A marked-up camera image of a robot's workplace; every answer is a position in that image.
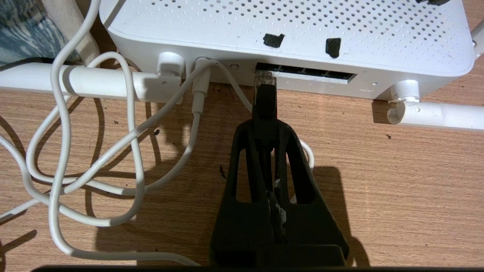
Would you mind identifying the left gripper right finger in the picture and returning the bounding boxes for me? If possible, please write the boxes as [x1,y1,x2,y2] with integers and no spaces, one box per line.
[274,121,350,267]

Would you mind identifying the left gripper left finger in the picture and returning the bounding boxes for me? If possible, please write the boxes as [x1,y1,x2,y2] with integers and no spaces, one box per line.
[210,120,275,267]

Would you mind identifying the black ethernet cable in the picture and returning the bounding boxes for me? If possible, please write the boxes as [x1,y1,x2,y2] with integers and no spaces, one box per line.
[251,71,279,193]

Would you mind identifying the white router with antennas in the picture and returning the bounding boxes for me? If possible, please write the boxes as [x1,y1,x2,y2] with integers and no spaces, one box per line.
[0,0,484,131]

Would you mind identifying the small black foam pad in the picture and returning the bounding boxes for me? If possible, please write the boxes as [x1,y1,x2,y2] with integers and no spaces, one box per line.
[263,33,285,48]
[325,38,341,59]

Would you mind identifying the blue leaf print pillow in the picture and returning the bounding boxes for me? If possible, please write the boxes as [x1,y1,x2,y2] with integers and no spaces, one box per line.
[0,0,101,68]

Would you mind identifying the thin white adapter cable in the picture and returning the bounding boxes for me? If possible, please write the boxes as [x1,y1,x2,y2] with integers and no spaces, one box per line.
[0,0,315,267]

